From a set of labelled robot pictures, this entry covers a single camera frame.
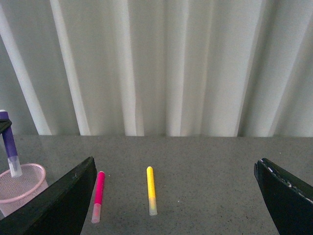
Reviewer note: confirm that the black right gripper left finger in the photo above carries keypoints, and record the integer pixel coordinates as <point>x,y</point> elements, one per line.
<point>61,209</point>

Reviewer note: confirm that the pink mesh cup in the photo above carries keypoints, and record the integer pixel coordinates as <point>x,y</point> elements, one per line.
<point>16,192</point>

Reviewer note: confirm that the pink marker pen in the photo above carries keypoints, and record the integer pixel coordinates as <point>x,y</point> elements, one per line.
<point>98,198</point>

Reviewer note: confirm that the white curtain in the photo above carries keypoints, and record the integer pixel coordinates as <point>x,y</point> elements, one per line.
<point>219,68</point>

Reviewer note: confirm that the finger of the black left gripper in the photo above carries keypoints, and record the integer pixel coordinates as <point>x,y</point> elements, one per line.
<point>4,125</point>

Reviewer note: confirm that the purple marker pen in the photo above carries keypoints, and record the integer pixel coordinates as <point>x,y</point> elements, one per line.
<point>10,147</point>

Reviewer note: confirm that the yellow marker pen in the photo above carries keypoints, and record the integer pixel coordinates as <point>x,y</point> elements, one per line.
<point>151,191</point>

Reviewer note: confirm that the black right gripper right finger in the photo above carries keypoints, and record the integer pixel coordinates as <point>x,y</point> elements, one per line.
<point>288,199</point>

